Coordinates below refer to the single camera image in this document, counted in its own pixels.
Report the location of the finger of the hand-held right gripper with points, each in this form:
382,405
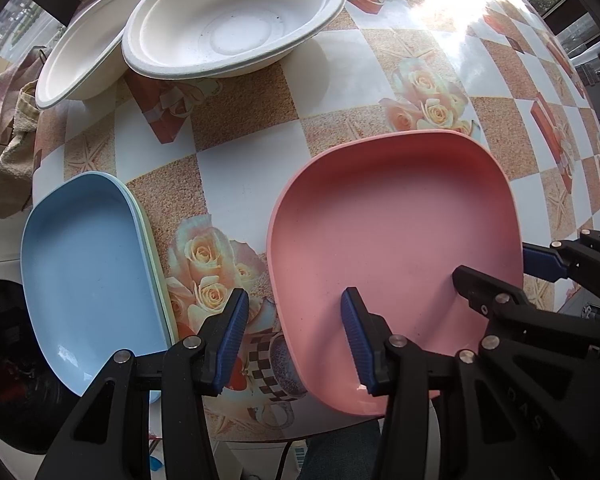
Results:
480,287
542,261

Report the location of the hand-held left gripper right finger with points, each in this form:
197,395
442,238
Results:
357,345

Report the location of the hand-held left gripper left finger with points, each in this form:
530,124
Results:
232,340

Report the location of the pink plate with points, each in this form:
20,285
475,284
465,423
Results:
395,230

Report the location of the person's leg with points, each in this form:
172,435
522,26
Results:
340,452

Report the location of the pale green plate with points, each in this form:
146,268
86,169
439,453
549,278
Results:
152,260

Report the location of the blue plate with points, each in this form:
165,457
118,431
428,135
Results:
90,270

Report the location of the floral checkered tablecloth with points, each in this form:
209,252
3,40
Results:
330,100

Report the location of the large white paper bowl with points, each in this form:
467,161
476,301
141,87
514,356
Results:
230,15
260,66

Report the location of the beige striped towel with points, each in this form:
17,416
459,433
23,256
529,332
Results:
10,125

